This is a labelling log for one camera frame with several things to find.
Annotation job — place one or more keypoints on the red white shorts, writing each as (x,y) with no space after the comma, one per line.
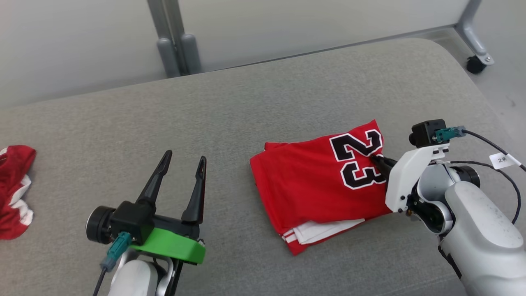
(14,185)

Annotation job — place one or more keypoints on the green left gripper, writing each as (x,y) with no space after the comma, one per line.
(172,246)

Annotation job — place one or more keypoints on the grey metal partition leg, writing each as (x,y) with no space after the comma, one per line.
(472,33)

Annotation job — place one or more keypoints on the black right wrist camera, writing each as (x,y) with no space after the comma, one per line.
(425,132)

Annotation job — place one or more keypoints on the red white number jersey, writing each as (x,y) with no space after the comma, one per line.
(304,185)

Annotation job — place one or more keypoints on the grey partition post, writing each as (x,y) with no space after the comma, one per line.
(191,53)
(168,57)

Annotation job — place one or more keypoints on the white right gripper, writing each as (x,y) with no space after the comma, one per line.
(404,176)

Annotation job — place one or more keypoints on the black caster wheel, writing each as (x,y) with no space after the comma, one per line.
(476,65)

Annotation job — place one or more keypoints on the white partition panel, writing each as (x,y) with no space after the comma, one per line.
(320,24)
(74,41)

